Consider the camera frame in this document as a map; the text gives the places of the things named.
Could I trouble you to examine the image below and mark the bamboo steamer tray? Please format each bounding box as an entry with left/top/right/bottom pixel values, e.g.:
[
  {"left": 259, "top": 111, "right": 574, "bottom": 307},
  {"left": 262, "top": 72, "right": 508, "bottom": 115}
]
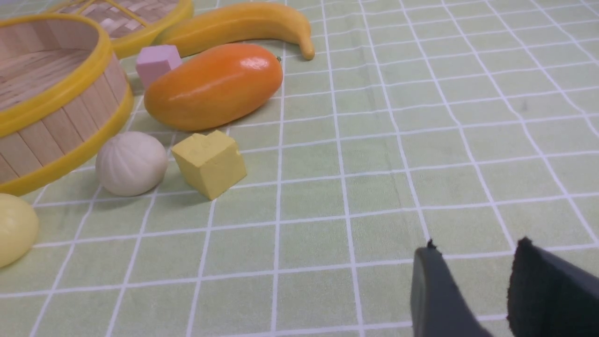
[{"left": 0, "top": 13, "right": 134, "bottom": 196}]

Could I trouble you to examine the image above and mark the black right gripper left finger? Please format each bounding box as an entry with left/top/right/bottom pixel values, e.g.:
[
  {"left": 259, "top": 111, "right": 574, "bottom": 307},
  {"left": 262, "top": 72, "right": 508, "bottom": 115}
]
[{"left": 411, "top": 240, "right": 491, "bottom": 337}]

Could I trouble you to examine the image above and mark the woven bamboo steamer lid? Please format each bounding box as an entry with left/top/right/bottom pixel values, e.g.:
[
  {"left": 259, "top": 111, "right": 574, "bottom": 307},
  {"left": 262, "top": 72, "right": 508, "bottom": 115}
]
[{"left": 47, "top": 0, "right": 194, "bottom": 59}]

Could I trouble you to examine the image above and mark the yellow plastic banana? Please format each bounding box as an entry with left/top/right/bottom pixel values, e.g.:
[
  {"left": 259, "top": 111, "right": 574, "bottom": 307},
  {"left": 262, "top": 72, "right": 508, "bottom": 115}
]
[{"left": 151, "top": 2, "right": 316, "bottom": 60}]

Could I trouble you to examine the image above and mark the pale yellow smooth bun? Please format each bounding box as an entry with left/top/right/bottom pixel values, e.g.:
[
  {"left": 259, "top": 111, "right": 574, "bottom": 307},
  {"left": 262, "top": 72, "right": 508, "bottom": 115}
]
[{"left": 0, "top": 193, "right": 39, "bottom": 267}]

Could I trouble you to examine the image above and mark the orange plastic mango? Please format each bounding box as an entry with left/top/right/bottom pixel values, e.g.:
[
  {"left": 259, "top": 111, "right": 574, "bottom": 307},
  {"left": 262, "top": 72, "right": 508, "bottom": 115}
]
[{"left": 144, "top": 43, "right": 283, "bottom": 132}]

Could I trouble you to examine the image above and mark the pink foam cube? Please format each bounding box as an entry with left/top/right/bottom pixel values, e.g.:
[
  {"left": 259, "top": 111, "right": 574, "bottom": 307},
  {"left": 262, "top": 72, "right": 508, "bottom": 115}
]
[{"left": 136, "top": 45, "right": 183, "bottom": 89}]

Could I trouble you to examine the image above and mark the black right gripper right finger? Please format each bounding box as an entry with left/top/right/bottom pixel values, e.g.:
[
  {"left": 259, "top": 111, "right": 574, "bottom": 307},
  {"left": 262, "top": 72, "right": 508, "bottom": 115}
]
[{"left": 507, "top": 237, "right": 599, "bottom": 337}]

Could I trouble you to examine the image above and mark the green checkered tablecloth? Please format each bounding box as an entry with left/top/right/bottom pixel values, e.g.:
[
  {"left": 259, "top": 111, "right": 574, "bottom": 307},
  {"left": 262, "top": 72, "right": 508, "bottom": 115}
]
[{"left": 1, "top": 0, "right": 599, "bottom": 337}]

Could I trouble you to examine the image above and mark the yellow foam cube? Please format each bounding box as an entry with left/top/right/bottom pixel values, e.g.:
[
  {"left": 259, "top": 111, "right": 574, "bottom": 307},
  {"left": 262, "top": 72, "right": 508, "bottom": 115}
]
[{"left": 172, "top": 130, "right": 248, "bottom": 200}]

